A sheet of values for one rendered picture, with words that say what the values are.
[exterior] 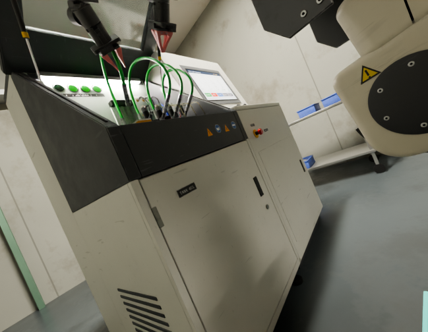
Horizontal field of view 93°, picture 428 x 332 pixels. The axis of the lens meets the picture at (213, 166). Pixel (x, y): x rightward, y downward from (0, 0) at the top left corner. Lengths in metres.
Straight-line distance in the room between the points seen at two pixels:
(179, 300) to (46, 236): 2.82
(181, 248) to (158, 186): 0.19
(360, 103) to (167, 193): 0.51
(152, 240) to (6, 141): 3.12
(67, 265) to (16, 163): 1.42
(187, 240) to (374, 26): 0.61
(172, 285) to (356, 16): 0.68
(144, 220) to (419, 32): 0.62
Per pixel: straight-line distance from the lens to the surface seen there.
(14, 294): 3.44
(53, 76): 1.29
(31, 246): 3.38
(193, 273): 0.68
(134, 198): 0.60
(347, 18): 0.40
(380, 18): 0.39
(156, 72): 1.52
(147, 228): 0.61
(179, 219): 0.65
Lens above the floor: 0.75
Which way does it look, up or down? 1 degrees down
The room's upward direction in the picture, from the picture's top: 23 degrees counter-clockwise
